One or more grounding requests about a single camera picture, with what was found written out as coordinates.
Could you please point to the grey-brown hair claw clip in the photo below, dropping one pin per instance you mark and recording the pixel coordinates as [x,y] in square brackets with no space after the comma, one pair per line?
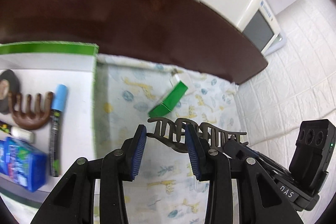
[189,132]

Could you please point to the brown wooden comb massager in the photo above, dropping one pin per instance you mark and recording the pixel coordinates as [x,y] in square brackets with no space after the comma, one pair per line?
[30,119]

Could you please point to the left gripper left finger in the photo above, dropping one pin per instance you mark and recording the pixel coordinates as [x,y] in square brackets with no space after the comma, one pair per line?
[71,200]

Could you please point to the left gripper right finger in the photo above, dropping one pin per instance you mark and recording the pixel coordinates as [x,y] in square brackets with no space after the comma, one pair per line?
[260,200]

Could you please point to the giraffe print cloth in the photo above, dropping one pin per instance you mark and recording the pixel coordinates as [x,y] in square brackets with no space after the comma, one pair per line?
[109,97]

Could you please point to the small green box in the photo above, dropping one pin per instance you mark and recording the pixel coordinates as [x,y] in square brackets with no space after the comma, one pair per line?
[168,102]

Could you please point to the dark wooden headboard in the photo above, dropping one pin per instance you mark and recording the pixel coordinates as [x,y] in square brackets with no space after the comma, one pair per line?
[185,33]

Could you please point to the large green open box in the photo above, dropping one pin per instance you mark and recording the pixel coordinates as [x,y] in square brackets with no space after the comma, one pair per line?
[40,68]

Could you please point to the black marker white cap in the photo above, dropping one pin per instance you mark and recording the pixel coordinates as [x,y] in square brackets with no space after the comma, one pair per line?
[17,132]

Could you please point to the blue chewing gum container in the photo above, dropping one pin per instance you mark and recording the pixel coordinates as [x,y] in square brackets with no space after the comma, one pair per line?
[24,164]

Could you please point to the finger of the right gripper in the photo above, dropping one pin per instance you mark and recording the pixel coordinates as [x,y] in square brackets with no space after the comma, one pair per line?
[240,152]

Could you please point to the black electrical tape roll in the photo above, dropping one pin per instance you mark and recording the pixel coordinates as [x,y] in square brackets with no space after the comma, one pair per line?
[9,83]

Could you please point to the black marker blue cap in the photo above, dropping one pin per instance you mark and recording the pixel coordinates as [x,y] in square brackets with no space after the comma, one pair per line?
[57,108]

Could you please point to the white USB charger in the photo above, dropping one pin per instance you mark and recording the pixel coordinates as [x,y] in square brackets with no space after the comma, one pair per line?
[184,78]

